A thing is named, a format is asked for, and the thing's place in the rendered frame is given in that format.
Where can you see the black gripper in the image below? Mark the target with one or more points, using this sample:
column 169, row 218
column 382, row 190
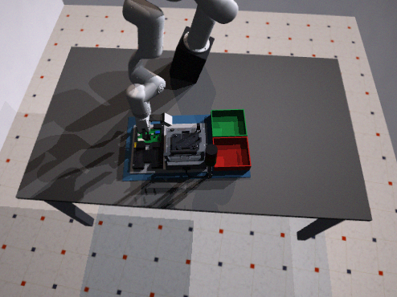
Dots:
column 143, row 125

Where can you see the red open-top bin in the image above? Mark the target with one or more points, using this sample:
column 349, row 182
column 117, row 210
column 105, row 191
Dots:
column 233, row 153

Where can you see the green circuit board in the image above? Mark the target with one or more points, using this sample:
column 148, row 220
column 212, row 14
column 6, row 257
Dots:
column 155, row 135

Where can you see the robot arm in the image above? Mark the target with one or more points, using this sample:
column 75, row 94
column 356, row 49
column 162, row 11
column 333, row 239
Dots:
column 149, row 20

